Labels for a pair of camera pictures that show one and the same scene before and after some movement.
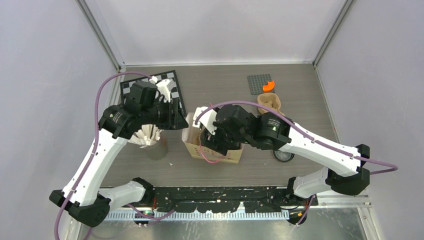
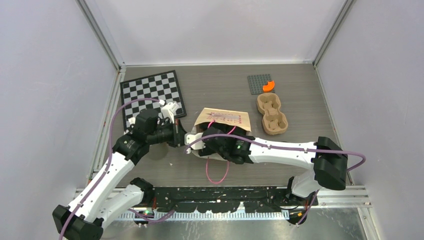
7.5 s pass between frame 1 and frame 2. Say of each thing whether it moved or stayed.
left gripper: moved
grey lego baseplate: stayed
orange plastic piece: stayed
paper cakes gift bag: moved
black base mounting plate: stayed
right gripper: moved
